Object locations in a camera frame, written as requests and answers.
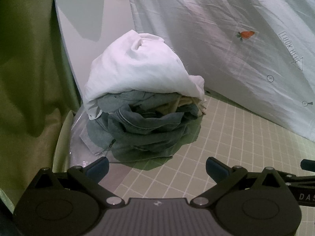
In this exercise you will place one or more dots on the beige garment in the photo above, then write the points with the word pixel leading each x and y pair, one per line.
pixel 173 105

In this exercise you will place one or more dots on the pile of denim clothes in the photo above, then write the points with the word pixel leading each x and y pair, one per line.
pixel 147 127

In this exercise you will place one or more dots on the green grid bed sheet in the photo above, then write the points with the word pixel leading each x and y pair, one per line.
pixel 233 140

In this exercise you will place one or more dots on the carrot printed duvet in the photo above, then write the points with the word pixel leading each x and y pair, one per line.
pixel 221 66

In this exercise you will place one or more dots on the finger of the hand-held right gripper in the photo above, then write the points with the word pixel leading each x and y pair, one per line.
pixel 307 164

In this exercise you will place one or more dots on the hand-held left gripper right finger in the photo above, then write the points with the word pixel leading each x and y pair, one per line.
pixel 214 168

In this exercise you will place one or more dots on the green curtain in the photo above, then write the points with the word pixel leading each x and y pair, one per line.
pixel 29 54

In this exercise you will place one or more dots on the clear plastic bag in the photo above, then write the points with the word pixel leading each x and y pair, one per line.
pixel 78 152

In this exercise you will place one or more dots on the plain green cloth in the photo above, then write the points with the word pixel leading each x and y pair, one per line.
pixel 152 161

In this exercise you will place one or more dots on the pale cream panel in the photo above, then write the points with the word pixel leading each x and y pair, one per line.
pixel 62 140

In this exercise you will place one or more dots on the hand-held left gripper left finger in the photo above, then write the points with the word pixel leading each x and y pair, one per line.
pixel 99 170

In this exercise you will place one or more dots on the white board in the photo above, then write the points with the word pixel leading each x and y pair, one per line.
pixel 81 17

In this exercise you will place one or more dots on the white garment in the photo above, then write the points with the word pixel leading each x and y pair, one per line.
pixel 137 64

